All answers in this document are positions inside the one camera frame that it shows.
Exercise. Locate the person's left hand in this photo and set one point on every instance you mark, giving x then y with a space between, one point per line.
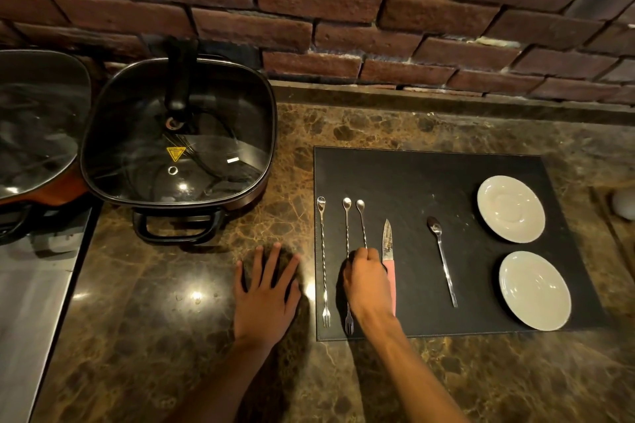
263 308

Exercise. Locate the person's right hand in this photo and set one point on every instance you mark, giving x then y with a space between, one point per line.
369 291

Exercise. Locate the person's left middle finger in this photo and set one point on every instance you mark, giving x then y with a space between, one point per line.
273 264

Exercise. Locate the person's left little finger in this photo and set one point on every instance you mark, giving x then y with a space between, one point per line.
239 278

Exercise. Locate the person's right fingers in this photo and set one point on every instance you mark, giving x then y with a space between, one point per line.
366 259

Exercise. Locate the person's left thumb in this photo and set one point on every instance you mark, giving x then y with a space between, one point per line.
296 295

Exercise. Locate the twisted steel bar spoon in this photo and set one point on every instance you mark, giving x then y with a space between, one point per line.
323 259
347 229
362 227

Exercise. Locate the person's left forearm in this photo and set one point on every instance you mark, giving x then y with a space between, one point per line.
225 383

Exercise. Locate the person's right forearm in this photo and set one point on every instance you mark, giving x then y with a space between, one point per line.
411 373

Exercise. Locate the black electric skillet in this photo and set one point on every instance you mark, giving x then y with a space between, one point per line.
188 227

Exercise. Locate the steel teaspoon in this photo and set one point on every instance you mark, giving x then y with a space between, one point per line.
443 259

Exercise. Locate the black leather placemat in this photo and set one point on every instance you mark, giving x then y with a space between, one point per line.
411 180

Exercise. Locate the white saucer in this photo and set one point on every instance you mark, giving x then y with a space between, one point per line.
535 291
511 209

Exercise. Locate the square glass skillet lid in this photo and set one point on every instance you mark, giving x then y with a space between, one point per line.
149 140

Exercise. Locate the stainless steel appliance top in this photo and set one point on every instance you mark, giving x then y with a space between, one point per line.
34 298

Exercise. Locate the orange electric pan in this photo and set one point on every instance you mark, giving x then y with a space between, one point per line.
44 194

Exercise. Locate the white round object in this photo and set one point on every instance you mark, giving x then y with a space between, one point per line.
625 204

